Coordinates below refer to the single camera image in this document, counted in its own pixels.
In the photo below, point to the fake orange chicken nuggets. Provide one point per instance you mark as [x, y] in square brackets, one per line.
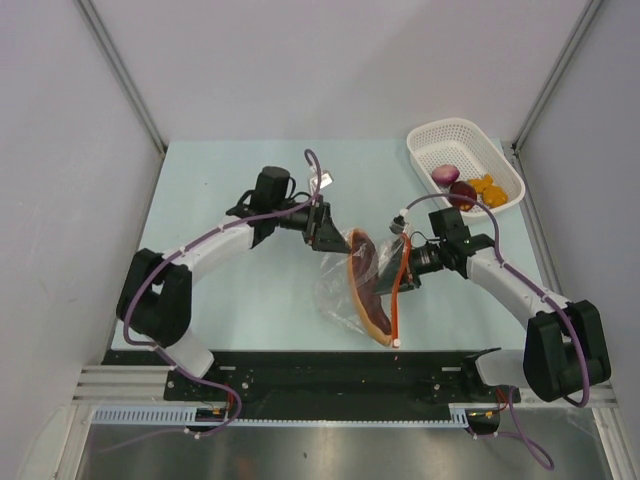
[492, 195]

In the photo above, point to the fake dark red fig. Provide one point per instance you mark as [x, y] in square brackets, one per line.
[462, 195]

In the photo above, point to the aluminium frame post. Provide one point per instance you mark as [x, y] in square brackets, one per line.
[568, 52]
[115, 62]

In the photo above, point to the fake purple onion half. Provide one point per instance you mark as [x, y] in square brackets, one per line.
[445, 175]

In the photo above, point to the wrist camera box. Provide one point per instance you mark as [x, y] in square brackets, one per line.
[400, 223]
[319, 181]

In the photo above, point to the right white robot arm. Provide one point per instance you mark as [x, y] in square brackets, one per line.
[565, 350]

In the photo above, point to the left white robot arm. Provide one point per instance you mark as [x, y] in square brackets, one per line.
[155, 304]

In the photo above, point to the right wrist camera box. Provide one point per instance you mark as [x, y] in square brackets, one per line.
[400, 223]

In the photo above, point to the white perforated plastic basket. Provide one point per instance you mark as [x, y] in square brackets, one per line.
[462, 144]

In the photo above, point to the right aluminium frame post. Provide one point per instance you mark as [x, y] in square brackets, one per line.
[568, 52]

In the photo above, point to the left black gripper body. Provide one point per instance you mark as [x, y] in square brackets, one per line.
[304, 220]

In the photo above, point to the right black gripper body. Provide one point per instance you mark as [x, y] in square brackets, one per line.
[427, 259]

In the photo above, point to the white slotted cable duct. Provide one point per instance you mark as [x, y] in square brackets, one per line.
[455, 417]

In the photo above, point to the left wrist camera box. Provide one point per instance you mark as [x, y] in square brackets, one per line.
[319, 181]

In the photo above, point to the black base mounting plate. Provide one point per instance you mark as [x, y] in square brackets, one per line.
[352, 386]

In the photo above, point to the left aluminium frame post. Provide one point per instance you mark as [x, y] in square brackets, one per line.
[115, 62]

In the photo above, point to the clear orange zip bag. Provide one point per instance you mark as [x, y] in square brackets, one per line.
[332, 293]

